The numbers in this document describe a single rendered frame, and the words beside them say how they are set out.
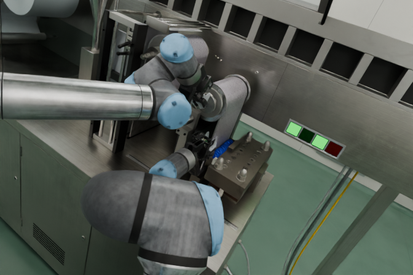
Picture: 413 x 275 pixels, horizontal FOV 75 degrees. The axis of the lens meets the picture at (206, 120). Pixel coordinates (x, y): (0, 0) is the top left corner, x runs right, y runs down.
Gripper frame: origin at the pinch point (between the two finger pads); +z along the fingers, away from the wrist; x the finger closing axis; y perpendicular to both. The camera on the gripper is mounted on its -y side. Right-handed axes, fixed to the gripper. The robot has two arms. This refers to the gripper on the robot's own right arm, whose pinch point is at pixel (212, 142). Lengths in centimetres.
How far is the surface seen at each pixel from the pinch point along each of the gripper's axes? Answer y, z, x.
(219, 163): -3.6, -4.8, -7.1
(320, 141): 9.9, 29.3, -36.0
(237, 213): -19.1, -4.8, -21.3
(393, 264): -109, 155, -147
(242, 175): -3.6, -3.8, -16.8
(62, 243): -72, -29, 42
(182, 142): -2.3, -7.2, 9.2
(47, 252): -90, -29, 53
